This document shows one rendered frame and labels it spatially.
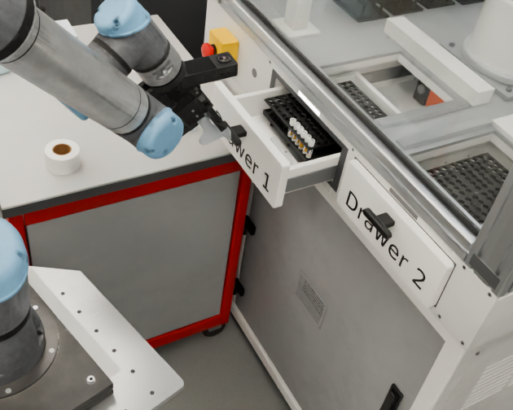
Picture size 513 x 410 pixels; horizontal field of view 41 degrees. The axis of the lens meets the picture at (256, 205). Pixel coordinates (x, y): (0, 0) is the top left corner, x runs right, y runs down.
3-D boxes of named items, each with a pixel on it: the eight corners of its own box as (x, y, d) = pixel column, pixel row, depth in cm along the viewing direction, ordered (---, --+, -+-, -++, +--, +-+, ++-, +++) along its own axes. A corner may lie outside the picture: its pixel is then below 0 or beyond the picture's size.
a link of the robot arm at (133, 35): (78, 22, 105) (116, -18, 106) (118, 66, 114) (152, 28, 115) (105, 39, 101) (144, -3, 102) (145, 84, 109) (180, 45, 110)
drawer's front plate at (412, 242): (427, 309, 119) (447, 267, 111) (335, 202, 136) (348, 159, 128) (435, 306, 119) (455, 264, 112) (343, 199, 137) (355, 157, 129)
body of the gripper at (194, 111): (167, 116, 128) (132, 77, 118) (203, 87, 128) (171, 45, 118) (184, 140, 123) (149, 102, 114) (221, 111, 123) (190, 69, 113)
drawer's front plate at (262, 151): (274, 210, 132) (282, 166, 125) (208, 123, 149) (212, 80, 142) (282, 207, 133) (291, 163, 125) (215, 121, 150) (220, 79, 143)
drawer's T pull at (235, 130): (236, 148, 131) (237, 142, 131) (218, 125, 136) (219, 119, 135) (252, 144, 133) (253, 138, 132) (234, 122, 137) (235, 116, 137)
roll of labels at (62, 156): (59, 180, 139) (57, 164, 136) (38, 162, 142) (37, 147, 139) (87, 166, 143) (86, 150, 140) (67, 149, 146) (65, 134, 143)
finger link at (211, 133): (209, 154, 132) (184, 124, 125) (234, 134, 132) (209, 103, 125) (216, 163, 130) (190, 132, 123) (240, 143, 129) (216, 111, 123)
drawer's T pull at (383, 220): (386, 241, 118) (388, 235, 117) (361, 212, 123) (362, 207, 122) (402, 235, 120) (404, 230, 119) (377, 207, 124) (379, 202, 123)
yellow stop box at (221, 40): (217, 71, 161) (220, 45, 156) (203, 55, 165) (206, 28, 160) (236, 68, 163) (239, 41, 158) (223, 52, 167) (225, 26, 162)
